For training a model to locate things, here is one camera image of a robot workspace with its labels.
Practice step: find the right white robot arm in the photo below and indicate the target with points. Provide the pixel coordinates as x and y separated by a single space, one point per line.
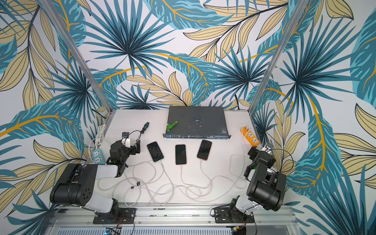
266 189

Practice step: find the phone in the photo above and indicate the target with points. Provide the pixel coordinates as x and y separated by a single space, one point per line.
180 155
155 151
204 150

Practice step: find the orange power strip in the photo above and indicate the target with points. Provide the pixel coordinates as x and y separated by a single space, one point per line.
249 136

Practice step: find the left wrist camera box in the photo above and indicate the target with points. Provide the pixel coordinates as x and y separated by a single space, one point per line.
125 140

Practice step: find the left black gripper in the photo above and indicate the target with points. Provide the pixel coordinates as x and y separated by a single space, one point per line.
136 148

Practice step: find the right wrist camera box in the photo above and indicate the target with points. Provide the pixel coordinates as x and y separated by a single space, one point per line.
268 148

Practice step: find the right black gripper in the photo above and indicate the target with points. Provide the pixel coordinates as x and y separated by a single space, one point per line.
253 153

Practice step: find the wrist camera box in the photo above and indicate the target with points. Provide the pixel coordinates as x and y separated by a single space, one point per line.
268 148
125 140

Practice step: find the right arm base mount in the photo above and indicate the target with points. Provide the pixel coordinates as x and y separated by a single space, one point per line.
227 215

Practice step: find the green black screwdriver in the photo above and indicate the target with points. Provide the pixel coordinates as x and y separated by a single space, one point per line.
145 127

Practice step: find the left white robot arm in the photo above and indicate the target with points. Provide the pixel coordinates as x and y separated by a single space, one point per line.
75 187

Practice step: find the aluminium front rail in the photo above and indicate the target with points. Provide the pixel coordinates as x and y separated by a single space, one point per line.
176 219

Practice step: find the green plastic pipe fitting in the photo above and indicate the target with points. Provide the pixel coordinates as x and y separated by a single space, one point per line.
170 126

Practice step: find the dark grey network switch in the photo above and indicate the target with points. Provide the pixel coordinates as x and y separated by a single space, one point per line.
196 122

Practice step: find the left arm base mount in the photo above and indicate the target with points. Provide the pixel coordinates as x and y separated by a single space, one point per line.
117 216

